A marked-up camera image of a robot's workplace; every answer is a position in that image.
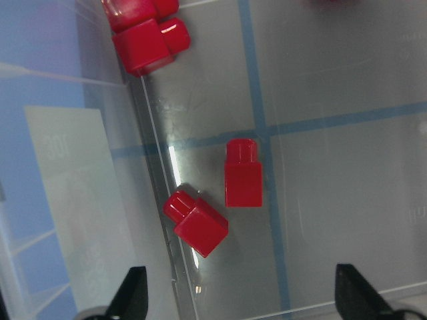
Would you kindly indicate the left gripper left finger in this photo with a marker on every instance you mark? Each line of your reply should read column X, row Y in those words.
column 131, row 300

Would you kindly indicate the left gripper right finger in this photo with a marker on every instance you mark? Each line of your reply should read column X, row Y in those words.
column 356, row 299

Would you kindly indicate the red block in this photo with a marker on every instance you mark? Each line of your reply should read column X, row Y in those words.
column 196, row 222
column 243, row 179
column 150, row 45

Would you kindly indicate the clear plastic storage box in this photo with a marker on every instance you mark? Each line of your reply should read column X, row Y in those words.
column 333, row 93

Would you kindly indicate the blue plastic tray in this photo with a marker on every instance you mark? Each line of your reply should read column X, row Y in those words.
column 52, row 53

